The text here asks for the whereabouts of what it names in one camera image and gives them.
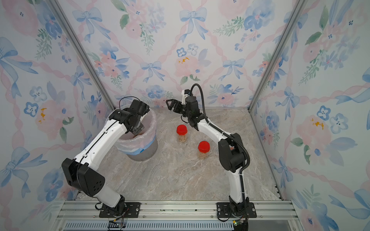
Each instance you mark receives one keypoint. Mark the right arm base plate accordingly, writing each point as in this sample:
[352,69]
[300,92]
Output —
[230,210]

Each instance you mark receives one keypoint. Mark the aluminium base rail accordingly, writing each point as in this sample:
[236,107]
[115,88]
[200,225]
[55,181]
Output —
[177,216]

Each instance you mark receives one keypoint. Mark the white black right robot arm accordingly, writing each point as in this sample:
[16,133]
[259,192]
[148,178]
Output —
[233,156]

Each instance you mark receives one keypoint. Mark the clear jar with peanuts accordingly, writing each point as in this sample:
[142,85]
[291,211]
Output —
[202,156]
[182,138]

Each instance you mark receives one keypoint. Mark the aluminium corner post left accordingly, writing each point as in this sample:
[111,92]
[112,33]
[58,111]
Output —
[67,27]

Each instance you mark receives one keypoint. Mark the metal mesh trash bin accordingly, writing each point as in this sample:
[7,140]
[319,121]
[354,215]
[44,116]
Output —
[147,153]

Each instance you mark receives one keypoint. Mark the aluminium corner post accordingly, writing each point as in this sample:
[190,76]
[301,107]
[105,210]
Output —
[296,13]
[67,27]

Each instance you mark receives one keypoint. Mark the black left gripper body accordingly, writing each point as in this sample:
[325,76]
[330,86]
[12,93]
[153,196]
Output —
[140,129]

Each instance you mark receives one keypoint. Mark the aluminium corner post right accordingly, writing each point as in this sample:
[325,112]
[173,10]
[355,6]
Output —
[296,13]

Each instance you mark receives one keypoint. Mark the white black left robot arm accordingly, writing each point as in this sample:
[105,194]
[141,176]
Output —
[81,171]

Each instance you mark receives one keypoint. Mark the pink trash bag liner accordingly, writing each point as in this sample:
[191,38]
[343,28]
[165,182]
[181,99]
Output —
[130,146]

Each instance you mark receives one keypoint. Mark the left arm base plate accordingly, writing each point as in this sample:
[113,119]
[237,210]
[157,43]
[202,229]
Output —
[125,210]

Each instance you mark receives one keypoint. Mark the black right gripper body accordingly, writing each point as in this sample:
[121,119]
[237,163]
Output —
[187,113]

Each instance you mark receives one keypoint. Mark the red jar lid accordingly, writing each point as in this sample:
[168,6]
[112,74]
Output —
[182,130]
[204,147]

